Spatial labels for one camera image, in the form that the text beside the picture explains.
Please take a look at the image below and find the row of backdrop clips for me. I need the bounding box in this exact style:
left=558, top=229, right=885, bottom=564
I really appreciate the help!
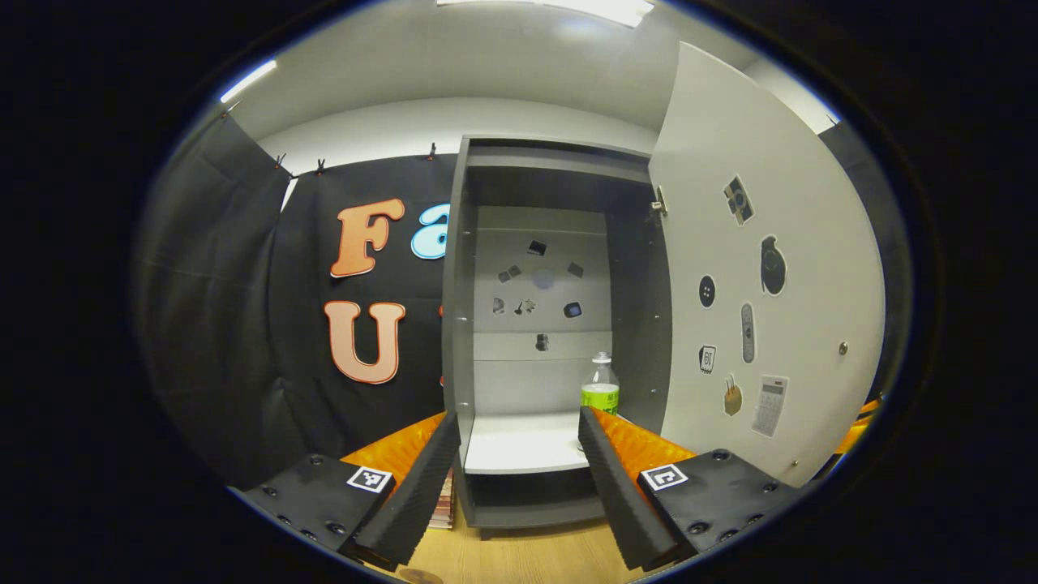
left=227, top=101, right=439, bottom=175

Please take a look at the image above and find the grey cabinet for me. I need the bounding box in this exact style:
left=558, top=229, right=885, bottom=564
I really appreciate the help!
left=442, top=135, right=674, bottom=540

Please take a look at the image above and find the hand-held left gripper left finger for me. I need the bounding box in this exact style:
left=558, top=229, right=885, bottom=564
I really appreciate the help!
left=229, top=410, right=461, bottom=573

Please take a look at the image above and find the wide ceiling light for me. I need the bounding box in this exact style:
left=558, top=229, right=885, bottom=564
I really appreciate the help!
left=438, top=0, right=654, bottom=28

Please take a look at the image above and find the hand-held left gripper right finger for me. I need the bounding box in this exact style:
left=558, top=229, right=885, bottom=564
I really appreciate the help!
left=577, top=406, right=820, bottom=573

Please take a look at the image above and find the long ceiling light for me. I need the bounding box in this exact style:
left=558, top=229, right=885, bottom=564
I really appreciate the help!
left=219, top=58, right=278, bottom=104

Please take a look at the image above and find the stack of books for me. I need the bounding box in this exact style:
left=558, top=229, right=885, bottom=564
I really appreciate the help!
left=428, top=470, right=455, bottom=530

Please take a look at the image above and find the clear bottle with green label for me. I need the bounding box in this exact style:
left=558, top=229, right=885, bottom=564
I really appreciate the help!
left=581, top=352, right=620, bottom=416

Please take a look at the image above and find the black backdrop cloth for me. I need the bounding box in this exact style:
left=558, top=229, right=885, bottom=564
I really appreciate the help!
left=134, top=114, right=913, bottom=496

